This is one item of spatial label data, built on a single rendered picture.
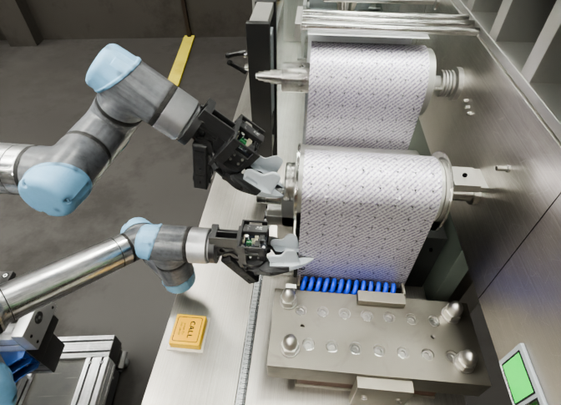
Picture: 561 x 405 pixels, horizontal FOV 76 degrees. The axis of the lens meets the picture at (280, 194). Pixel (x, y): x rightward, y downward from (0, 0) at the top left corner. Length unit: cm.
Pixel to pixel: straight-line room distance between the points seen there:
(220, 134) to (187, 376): 53
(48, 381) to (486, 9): 186
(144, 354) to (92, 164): 146
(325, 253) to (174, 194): 189
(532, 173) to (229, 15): 428
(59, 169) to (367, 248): 54
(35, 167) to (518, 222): 68
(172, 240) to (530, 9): 76
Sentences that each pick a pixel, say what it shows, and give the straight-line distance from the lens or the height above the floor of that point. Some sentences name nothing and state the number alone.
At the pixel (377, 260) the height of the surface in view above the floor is 110.
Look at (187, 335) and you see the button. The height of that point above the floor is 92.
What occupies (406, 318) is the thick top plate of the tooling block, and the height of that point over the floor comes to 103.
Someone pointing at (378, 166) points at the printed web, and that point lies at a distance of 65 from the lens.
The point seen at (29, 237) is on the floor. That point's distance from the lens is 266.
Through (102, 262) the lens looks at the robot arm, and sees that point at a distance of 88.
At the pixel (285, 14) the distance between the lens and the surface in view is 156.
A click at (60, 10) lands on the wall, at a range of 517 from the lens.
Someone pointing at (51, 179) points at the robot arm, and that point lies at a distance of 55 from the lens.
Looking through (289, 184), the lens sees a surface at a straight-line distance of 65.
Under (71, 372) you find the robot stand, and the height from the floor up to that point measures 21.
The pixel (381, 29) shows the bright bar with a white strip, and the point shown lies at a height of 145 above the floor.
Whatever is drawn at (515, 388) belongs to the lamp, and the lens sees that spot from 66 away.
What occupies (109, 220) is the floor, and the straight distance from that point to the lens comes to 251.
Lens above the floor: 172
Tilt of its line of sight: 45 degrees down
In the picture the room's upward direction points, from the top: straight up
